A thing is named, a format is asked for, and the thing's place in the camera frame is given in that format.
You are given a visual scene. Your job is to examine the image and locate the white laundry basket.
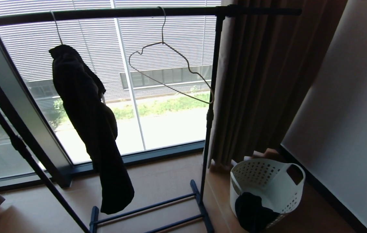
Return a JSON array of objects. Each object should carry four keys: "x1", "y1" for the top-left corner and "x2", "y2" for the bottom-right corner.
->
[{"x1": 230, "y1": 158, "x2": 306, "y2": 231}]

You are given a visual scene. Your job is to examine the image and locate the black shorts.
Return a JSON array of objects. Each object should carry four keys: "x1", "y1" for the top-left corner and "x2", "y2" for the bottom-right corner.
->
[{"x1": 49, "y1": 45, "x2": 135, "y2": 215}]

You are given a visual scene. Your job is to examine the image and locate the black clothes rack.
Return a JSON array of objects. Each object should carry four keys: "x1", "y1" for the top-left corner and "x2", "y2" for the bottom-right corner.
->
[{"x1": 0, "y1": 5, "x2": 302, "y2": 233}]

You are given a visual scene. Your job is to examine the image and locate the pink clothes hanger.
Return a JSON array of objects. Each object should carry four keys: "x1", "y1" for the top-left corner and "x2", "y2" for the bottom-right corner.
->
[
  {"x1": 50, "y1": 11, "x2": 64, "y2": 46},
  {"x1": 128, "y1": 6, "x2": 214, "y2": 105}
]

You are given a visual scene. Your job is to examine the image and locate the black garment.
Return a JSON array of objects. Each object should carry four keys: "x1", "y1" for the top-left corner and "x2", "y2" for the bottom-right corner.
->
[{"x1": 235, "y1": 192, "x2": 281, "y2": 233}]

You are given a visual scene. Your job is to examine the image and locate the window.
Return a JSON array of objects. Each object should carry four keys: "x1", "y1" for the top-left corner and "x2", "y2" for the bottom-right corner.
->
[{"x1": 0, "y1": 0, "x2": 223, "y2": 191}]

